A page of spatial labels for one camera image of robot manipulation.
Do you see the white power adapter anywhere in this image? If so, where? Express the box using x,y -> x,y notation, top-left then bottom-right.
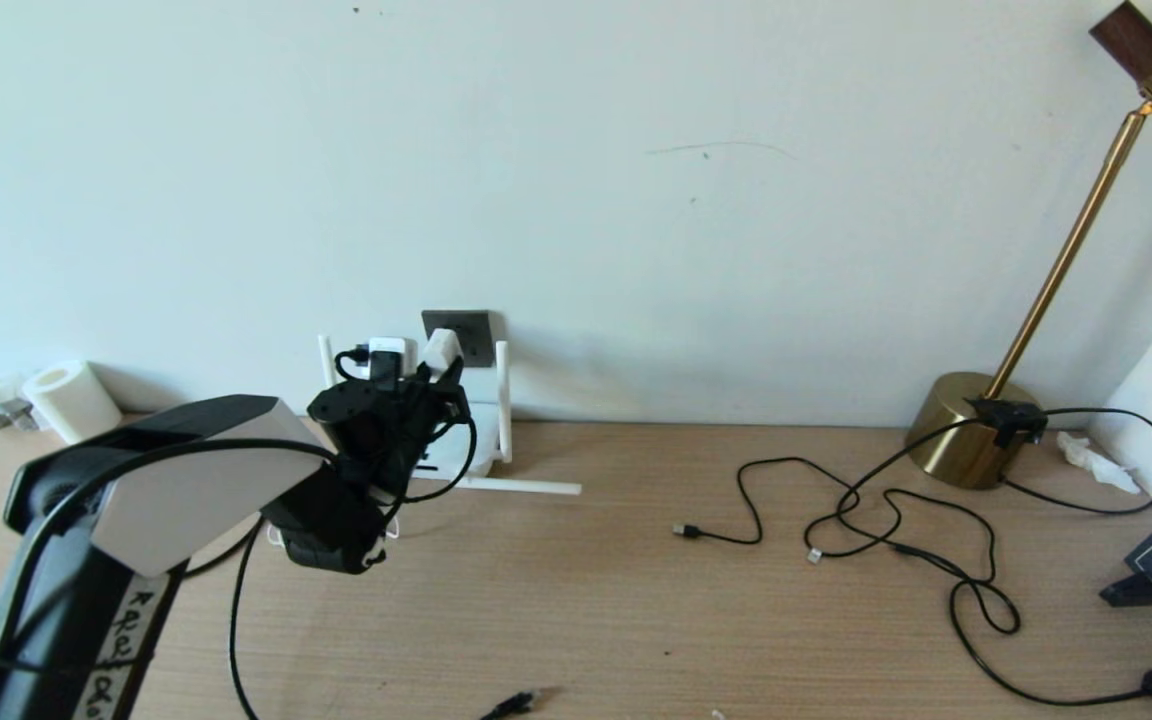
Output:
424,328 -> 464,379

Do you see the gold desk lamp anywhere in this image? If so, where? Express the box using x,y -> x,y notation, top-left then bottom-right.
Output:
903,2 -> 1152,491

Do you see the small clear container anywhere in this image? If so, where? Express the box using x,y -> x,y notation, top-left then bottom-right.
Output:
0,372 -> 37,431

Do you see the white router with antennas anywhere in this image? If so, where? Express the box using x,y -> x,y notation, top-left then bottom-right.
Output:
319,335 -> 582,498

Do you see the crumpled white tissue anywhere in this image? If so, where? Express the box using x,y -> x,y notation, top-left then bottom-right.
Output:
1054,432 -> 1142,496

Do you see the grey wall socket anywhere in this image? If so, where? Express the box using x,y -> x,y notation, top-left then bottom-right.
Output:
422,310 -> 493,369

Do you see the white toilet paper roll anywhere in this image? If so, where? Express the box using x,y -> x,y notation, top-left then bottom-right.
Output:
21,360 -> 124,444

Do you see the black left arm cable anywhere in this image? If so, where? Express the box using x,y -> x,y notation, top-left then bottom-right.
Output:
0,345 -> 482,561

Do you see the black ethernet cable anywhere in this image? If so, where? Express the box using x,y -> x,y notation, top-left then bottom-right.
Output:
186,520 -> 537,720

